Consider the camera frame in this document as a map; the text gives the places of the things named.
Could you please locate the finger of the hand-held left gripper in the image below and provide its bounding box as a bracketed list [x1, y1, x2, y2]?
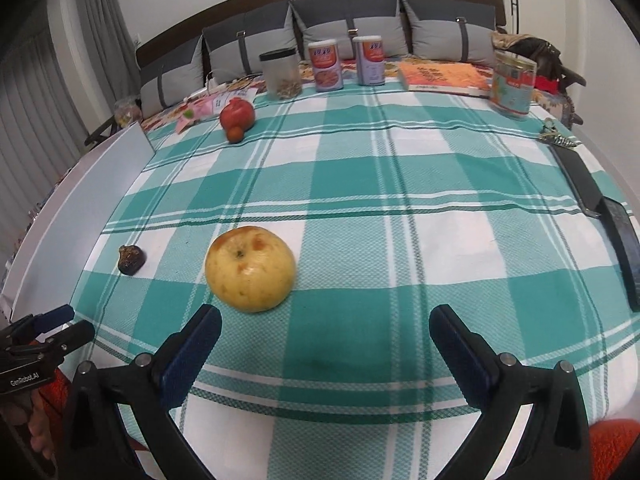
[44, 320, 96, 362]
[10, 304, 76, 342]

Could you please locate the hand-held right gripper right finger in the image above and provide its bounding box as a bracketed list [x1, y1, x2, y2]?
[429, 304, 594, 480]

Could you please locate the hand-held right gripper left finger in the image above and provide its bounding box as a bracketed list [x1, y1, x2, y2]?
[59, 304, 223, 480]

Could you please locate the yellow apple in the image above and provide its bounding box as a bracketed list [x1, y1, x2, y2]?
[205, 226, 297, 314]

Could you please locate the dark wrinkled fruit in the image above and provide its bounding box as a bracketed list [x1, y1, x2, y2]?
[118, 245, 147, 276]

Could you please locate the person's left hand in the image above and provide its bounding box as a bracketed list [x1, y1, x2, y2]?
[0, 392, 57, 465]

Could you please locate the light grey board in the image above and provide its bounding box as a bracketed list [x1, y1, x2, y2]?
[0, 122, 157, 321]

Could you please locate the orange fleece clothing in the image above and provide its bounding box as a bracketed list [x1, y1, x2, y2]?
[35, 367, 640, 480]

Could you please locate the clear snack bag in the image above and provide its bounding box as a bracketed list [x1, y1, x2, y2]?
[114, 99, 142, 128]

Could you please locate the pink snack packet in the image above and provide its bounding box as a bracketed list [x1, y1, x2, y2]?
[175, 97, 221, 133]

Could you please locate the red apple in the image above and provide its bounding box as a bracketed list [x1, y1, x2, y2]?
[219, 100, 256, 133]

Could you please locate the grey curtain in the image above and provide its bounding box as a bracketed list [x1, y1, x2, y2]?
[0, 0, 141, 271]

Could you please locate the bunch of keys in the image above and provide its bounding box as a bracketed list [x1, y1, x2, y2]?
[537, 117, 581, 148]

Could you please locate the white paper packet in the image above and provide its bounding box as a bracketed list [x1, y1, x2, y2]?
[212, 87, 258, 111]

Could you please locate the clear tub with colourful label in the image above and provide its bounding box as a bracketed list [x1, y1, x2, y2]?
[490, 52, 537, 120]

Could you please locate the grey pillow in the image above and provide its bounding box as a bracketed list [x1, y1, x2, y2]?
[202, 2, 301, 83]
[400, 0, 498, 68]
[289, 0, 411, 61]
[139, 35, 208, 118]

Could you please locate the orange book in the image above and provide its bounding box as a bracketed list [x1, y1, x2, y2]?
[397, 62, 496, 99]

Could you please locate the clear jar with black lid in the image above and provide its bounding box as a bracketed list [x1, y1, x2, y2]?
[259, 48, 303, 99]

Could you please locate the floral patterned sheet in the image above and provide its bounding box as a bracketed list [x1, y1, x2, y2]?
[142, 59, 576, 133]

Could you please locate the orange labelled can right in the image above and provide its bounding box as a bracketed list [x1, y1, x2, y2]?
[352, 35, 386, 86]

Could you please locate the orange label can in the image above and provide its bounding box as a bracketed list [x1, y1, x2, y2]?
[307, 40, 345, 92]

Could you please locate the black bag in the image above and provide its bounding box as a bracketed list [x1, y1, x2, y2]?
[492, 30, 586, 126]

